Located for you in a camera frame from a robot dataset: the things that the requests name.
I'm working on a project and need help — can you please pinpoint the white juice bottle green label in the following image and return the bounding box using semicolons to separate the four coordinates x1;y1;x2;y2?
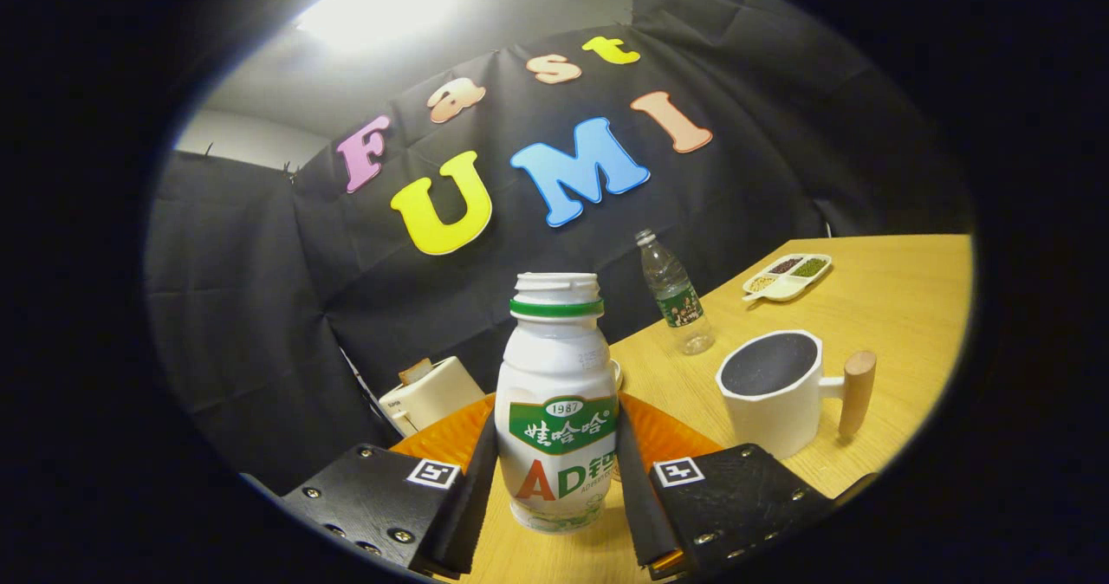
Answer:
494;272;621;535

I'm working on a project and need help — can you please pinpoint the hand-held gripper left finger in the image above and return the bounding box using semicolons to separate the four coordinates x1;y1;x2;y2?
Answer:
282;393;501;581

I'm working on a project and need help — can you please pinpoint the clear plastic water bottle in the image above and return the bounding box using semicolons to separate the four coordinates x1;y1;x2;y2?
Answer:
635;229;717;356

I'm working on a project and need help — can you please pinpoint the wooden table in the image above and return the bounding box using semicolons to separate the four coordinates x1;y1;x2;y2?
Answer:
451;234;976;584

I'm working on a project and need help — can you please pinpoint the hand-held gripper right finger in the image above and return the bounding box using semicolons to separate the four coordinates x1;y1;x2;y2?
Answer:
613;392;837;581

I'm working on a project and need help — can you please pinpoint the cream toaster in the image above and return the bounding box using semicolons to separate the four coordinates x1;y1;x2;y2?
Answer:
379;356;486;438

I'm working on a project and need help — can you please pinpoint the white divided dish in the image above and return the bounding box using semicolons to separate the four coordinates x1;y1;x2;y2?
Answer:
742;253;833;303

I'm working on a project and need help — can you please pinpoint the white cup wooden handle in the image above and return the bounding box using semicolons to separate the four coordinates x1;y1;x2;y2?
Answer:
716;330;878;460

